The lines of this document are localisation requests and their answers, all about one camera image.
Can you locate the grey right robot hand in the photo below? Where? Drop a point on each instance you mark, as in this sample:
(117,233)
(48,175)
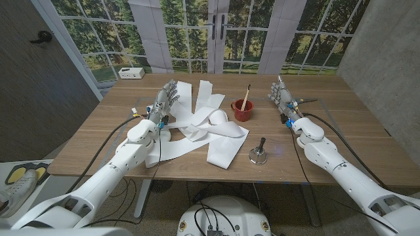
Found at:
(285,98)

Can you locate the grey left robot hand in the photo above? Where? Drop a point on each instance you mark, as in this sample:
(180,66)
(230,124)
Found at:
(160,105)

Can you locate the white receipt paper strip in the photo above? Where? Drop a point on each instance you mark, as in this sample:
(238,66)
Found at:
(226,147)

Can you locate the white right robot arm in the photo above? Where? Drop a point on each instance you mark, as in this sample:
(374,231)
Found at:
(344,170)

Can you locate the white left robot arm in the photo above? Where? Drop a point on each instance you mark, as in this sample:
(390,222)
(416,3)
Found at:
(108,173)

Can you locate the bamboo toothbrush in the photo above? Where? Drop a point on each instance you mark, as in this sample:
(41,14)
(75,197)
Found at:
(246,96)

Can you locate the red cup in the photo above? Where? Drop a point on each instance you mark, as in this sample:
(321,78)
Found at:
(243,115)

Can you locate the white power strip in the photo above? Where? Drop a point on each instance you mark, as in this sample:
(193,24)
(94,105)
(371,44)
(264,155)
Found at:
(131,73)

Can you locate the printed forest window backdrop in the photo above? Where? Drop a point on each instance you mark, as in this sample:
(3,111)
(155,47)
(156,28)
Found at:
(246,39)

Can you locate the white table leg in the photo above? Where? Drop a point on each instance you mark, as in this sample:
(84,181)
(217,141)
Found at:
(311,206)
(142,200)

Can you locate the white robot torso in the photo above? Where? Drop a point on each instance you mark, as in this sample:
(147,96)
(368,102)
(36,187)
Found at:
(229,213)

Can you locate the white sneaker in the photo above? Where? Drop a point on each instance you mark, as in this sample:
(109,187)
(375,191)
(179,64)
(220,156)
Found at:
(18,193)

